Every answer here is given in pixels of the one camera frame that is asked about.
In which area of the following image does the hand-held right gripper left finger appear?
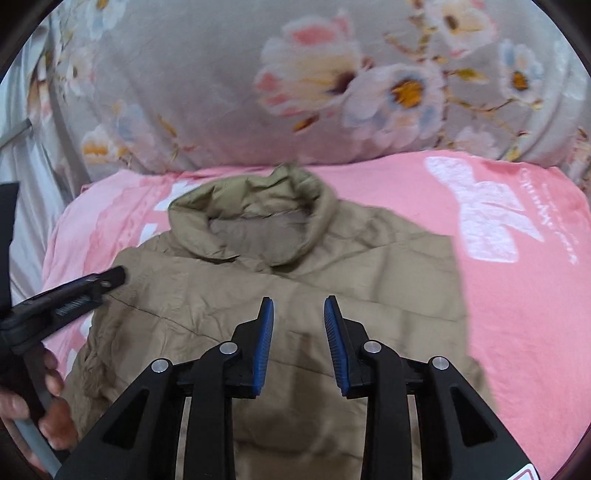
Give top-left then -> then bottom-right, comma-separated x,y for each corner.
54,296 -> 275,480

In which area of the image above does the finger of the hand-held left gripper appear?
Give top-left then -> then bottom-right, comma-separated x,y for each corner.
9,266 -> 127,333

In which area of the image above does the khaki padded jacket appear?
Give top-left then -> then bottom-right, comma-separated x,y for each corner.
60,165 -> 499,480

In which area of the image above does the pink butterfly print blanket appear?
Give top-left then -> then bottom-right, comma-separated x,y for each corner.
41,148 -> 587,480

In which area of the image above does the grey floral quilt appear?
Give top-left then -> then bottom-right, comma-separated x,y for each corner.
41,0 -> 591,190

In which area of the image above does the grey bed sheet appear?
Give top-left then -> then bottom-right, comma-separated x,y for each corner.
0,28 -> 84,305

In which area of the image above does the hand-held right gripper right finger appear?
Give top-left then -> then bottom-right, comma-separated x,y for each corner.
323,296 -> 541,480

